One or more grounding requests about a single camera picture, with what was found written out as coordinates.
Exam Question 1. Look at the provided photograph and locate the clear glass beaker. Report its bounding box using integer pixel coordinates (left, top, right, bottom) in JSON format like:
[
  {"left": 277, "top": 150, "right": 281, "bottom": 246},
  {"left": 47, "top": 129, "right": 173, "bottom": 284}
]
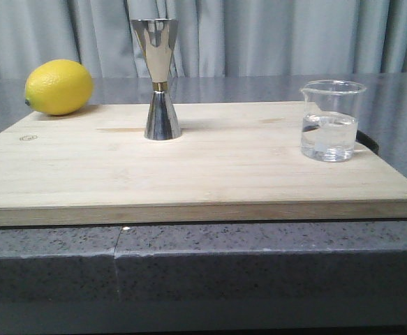
[{"left": 300, "top": 80, "right": 367, "bottom": 163}]

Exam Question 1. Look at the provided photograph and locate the black board handle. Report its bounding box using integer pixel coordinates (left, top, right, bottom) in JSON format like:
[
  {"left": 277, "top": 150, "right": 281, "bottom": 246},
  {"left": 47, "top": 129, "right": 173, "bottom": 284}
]
[{"left": 356, "top": 130, "right": 380, "bottom": 155}]

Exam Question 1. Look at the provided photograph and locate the grey curtain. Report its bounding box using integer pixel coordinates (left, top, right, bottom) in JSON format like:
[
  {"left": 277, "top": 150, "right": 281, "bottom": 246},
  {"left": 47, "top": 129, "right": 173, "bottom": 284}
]
[{"left": 0, "top": 1, "right": 407, "bottom": 79}]

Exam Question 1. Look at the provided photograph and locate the yellow lemon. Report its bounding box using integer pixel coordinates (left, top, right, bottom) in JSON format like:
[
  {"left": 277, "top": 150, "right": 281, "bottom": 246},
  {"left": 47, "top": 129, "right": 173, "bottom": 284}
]
[{"left": 24, "top": 59, "right": 94, "bottom": 116}]

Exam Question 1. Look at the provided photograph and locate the wooden cutting board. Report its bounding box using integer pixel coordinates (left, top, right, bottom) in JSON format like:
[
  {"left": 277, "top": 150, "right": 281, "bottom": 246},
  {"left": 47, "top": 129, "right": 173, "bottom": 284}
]
[{"left": 0, "top": 101, "right": 407, "bottom": 226}]

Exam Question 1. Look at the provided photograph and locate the steel double jigger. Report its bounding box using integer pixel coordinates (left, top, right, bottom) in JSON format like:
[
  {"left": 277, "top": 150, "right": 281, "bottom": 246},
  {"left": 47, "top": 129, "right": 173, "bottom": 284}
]
[{"left": 131, "top": 19, "right": 182, "bottom": 140}]

